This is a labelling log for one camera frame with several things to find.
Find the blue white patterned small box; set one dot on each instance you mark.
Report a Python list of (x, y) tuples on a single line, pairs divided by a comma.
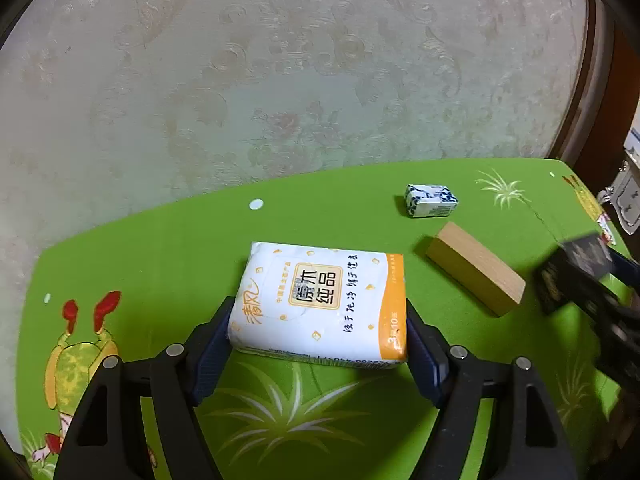
[(430, 200)]

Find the white orange tissue pack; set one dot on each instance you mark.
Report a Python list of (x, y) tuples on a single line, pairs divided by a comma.
[(315, 300)]

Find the brown wooden block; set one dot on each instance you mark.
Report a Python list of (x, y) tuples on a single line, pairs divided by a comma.
[(475, 270)]

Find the white ornate cabinet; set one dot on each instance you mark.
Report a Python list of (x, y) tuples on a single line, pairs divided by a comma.
[(627, 200)]

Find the wooden door frame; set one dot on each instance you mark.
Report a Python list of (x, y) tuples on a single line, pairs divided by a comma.
[(600, 110)]

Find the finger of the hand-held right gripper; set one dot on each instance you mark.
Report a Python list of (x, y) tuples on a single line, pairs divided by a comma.
[(627, 272), (607, 325)]

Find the black box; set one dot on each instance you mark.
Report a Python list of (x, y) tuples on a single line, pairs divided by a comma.
[(570, 275)]

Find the blue white carton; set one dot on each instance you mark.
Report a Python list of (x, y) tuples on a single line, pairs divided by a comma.
[(633, 144)]

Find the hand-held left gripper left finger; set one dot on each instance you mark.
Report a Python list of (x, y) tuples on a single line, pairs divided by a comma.
[(212, 355)]

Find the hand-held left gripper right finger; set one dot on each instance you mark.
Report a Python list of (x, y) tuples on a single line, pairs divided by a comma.
[(425, 355)]

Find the green cartoon printed tablecloth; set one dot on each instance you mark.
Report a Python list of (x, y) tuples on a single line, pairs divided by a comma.
[(150, 260)]

